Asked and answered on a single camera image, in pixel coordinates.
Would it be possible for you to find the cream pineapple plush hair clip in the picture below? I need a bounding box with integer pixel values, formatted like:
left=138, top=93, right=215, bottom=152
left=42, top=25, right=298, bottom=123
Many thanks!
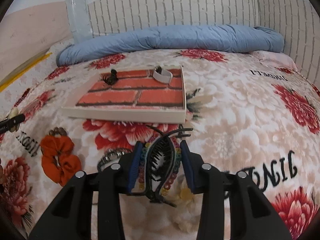
left=8, top=107, right=20, bottom=133

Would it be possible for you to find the orange fabric scrunchie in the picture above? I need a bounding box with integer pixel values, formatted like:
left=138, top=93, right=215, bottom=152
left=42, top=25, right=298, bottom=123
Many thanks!
left=40, top=135, right=82, bottom=187

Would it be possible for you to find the brown wooden bead bracelet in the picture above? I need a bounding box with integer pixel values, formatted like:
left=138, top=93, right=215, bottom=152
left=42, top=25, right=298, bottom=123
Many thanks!
left=48, top=126, right=68, bottom=137

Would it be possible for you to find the colourful beaded black hair clip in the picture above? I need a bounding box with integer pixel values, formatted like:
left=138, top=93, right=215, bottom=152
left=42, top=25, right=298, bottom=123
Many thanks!
left=131, top=126, right=193, bottom=207

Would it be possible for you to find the black claw hair clip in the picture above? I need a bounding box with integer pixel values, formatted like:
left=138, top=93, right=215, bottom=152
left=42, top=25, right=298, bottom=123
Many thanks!
left=102, top=69, right=119, bottom=86

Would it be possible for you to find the white strap wrist watch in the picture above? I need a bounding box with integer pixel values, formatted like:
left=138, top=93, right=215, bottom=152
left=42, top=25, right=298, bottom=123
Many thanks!
left=152, top=66, right=173, bottom=85

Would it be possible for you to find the brick pattern jewelry tray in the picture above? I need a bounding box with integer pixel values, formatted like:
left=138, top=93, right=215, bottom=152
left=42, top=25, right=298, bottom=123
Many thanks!
left=61, top=66, right=187, bottom=124

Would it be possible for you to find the yellow sheet edge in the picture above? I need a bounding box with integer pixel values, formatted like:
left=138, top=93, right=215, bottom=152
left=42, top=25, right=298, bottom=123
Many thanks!
left=0, top=50, right=52, bottom=92

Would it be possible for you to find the floral red beige blanket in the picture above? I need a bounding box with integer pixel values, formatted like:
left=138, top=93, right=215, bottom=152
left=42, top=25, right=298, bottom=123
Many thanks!
left=1, top=50, right=319, bottom=239

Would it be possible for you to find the blue rolled duvet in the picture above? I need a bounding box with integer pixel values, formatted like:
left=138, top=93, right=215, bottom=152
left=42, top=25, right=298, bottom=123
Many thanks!
left=56, top=24, right=285, bottom=66

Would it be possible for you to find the silver link metal bracelet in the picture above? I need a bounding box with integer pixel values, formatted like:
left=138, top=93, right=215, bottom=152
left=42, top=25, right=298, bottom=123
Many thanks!
left=96, top=147, right=133, bottom=172

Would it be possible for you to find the clear plastic wall sheet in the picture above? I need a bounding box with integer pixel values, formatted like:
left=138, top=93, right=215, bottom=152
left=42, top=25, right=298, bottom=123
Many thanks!
left=65, top=0, right=93, bottom=44

